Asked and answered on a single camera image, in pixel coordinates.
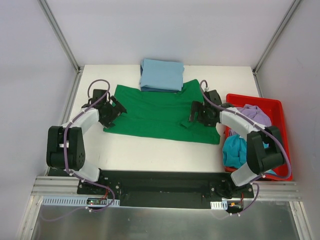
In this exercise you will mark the teal crumpled t-shirt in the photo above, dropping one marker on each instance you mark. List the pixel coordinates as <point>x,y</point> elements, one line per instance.
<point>234,151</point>

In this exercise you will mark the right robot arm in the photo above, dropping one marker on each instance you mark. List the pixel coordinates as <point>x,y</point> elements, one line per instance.
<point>264,144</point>

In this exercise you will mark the lavender crumpled t-shirt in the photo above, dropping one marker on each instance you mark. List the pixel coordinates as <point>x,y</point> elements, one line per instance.
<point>254,113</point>

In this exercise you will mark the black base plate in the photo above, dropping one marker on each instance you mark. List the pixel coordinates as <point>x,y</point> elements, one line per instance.
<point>156,189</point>

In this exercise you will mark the light blue folded t-shirt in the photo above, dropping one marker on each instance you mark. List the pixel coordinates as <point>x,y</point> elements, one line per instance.
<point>166,75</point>

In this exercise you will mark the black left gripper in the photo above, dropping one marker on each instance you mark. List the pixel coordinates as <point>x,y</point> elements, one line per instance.
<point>115,112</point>

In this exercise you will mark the right aluminium frame post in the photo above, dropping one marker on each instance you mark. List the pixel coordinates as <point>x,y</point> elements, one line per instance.
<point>293,7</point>

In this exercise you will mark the green t-shirt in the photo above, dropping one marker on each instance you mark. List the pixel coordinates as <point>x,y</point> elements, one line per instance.
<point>162,115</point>

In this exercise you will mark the left aluminium frame post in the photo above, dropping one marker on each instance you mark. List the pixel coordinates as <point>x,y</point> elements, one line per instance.
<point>45,7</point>

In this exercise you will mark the aluminium frame post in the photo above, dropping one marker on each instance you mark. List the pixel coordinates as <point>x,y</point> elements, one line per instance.
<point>45,7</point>
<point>293,7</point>

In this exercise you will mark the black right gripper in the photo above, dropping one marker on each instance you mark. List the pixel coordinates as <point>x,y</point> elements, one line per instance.
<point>195,113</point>

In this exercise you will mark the red plastic bin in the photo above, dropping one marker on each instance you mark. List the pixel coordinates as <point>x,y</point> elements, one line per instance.
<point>274,110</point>

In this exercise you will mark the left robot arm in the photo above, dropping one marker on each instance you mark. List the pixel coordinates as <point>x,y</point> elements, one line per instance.
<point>65,143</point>

